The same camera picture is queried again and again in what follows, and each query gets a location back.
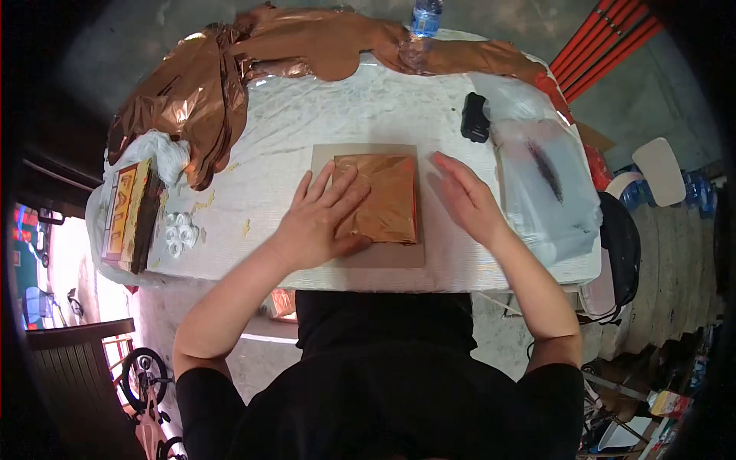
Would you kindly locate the clear plastic water bottle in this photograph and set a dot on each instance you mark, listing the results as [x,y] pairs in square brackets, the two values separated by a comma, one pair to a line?
[426,17]

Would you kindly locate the white plastic table cover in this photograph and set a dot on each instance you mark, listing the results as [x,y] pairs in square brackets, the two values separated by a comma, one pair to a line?
[368,109]

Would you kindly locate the copper foil square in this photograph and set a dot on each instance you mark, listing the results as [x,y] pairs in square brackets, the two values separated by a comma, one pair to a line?
[382,198]

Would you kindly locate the grey cardboard board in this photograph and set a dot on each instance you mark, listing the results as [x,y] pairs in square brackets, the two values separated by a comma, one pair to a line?
[402,253]

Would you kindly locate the person's body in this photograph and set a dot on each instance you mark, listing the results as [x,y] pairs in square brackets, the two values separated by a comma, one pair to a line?
[379,391]

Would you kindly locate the person's left index finger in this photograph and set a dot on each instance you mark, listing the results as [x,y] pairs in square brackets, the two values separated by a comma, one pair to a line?
[355,201]

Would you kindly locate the person's left ring finger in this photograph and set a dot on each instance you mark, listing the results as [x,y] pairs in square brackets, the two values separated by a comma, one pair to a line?
[324,178]

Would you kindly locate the small bicycle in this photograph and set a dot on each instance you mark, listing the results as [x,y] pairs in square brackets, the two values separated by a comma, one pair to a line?
[146,397]

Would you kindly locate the pack of blue water bottles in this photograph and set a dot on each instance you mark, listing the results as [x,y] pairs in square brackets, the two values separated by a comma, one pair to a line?
[684,192]

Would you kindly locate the person's left little finger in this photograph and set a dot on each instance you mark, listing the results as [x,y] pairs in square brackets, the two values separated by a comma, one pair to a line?
[303,187]

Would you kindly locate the white crumpled plastic bag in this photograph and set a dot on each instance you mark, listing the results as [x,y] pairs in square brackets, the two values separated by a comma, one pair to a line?
[158,152]

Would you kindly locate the dark wooden bench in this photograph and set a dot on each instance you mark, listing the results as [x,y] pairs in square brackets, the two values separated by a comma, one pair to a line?
[75,385]

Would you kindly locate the person's left thumb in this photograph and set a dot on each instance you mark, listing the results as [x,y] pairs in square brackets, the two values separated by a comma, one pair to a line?
[353,245]

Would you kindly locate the person's left hand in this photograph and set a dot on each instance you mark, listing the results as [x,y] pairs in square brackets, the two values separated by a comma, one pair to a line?
[313,227]

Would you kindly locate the person's left middle finger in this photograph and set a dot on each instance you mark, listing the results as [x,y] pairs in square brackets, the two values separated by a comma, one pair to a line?
[344,184]

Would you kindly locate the person's right fingers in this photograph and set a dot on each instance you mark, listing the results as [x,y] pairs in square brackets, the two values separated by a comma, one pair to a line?
[454,172]

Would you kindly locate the white plastic stool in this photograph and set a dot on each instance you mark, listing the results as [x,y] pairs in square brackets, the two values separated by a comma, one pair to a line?
[655,172]

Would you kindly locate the bundle of red poles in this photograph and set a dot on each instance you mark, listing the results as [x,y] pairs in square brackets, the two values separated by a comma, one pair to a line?
[606,49]

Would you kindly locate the black stapler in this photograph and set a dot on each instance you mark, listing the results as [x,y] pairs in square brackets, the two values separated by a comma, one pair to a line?
[475,119]

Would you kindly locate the stack of clear plastic bags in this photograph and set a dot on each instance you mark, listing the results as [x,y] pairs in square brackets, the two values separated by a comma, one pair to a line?
[543,184]

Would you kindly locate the person's right hand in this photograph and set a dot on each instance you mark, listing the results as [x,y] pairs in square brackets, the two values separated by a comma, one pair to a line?
[468,198]

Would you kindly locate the pile of copper foil sheets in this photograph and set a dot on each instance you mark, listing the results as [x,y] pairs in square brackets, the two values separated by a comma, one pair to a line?
[241,75]

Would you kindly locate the stack of yellow printed paper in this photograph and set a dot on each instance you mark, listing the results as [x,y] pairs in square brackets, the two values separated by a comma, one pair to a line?
[129,215]

